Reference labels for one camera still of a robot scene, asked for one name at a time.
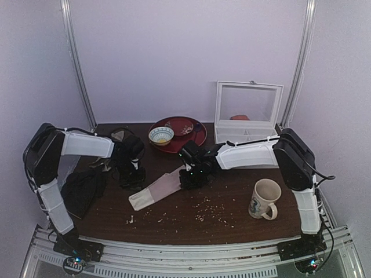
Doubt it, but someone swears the red round lacquer tray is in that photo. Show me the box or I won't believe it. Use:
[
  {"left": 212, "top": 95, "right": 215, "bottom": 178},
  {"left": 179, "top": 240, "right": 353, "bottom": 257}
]
[{"left": 147, "top": 116, "right": 208, "bottom": 153}]

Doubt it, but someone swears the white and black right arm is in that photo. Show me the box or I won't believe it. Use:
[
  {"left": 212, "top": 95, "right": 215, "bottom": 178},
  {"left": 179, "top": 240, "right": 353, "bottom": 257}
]
[{"left": 178, "top": 128, "right": 335, "bottom": 246}]

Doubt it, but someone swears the right aluminium frame post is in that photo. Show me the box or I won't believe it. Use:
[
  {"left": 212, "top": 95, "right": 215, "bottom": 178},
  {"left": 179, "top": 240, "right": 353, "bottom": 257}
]
[{"left": 280, "top": 0, "right": 317, "bottom": 128}]

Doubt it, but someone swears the red object behind box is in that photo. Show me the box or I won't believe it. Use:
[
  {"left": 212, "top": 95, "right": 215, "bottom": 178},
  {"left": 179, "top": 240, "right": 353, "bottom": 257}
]
[{"left": 230, "top": 115, "right": 250, "bottom": 120}]

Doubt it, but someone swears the aluminium frame post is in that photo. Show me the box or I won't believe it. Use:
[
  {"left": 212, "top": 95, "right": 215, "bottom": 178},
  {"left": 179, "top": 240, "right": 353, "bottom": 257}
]
[
  {"left": 60, "top": 0, "right": 97, "bottom": 130},
  {"left": 280, "top": 0, "right": 317, "bottom": 128}
]

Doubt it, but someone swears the white compartment box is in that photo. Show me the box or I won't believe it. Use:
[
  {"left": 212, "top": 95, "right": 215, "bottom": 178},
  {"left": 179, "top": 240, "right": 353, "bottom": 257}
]
[{"left": 214, "top": 81, "right": 284, "bottom": 143}]

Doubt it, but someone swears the left aluminium frame post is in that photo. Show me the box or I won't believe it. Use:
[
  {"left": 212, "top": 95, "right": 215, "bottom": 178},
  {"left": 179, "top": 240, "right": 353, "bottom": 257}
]
[{"left": 60, "top": 0, "right": 97, "bottom": 130}]

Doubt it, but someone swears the aluminium front rail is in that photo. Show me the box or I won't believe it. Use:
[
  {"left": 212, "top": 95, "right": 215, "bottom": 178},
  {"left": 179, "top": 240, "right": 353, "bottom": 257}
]
[{"left": 20, "top": 224, "right": 366, "bottom": 278}]

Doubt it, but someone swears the small red floral dish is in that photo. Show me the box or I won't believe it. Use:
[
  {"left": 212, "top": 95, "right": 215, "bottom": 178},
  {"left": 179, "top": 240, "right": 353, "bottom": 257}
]
[{"left": 165, "top": 119, "right": 194, "bottom": 137}]

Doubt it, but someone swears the beige mug with blue design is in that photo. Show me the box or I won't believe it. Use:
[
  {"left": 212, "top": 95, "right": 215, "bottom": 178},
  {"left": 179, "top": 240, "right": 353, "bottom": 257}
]
[{"left": 248, "top": 178, "right": 282, "bottom": 221}]

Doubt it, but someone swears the black striped garment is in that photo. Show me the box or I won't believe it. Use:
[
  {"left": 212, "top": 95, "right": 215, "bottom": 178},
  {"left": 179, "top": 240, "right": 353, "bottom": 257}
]
[{"left": 61, "top": 169, "right": 107, "bottom": 220}]

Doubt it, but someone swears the beige crumpled cloth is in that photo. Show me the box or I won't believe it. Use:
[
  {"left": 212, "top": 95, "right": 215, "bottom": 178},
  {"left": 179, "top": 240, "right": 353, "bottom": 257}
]
[{"left": 110, "top": 127, "right": 134, "bottom": 142}]

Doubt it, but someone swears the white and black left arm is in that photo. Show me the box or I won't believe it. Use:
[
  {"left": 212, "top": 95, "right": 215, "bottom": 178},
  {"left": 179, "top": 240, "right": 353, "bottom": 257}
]
[{"left": 23, "top": 123, "right": 146, "bottom": 244}]

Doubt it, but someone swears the yellow and blue patterned bowl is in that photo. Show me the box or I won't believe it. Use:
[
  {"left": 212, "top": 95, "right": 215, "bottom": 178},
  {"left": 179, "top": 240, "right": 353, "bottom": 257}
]
[{"left": 148, "top": 126, "right": 174, "bottom": 147}]

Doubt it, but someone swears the purple spoon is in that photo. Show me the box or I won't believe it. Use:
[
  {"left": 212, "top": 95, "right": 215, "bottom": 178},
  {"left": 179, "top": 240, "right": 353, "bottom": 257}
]
[{"left": 192, "top": 123, "right": 202, "bottom": 142}]

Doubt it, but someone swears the pink and cream underwear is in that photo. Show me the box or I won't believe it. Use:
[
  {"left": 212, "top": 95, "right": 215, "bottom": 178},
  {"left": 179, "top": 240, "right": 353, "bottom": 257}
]
[{"left": 128, "top": 166, "right": 185, "bottom": 211}]

